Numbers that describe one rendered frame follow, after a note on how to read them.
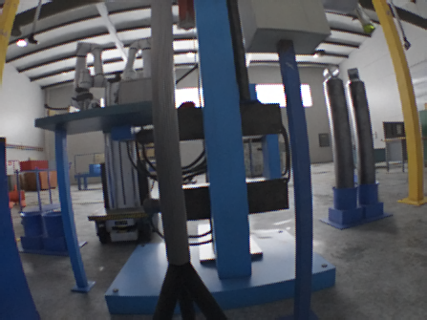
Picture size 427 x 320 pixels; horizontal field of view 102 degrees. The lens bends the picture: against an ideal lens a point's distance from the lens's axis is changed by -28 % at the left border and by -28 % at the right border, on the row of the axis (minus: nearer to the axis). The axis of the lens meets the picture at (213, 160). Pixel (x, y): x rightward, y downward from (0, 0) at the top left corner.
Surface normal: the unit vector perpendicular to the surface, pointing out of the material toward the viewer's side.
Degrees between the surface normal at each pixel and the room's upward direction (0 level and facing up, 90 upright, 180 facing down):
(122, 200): 90
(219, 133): 90
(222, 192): 90
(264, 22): 90
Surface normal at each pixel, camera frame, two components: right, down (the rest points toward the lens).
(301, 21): 0.07, -0.01
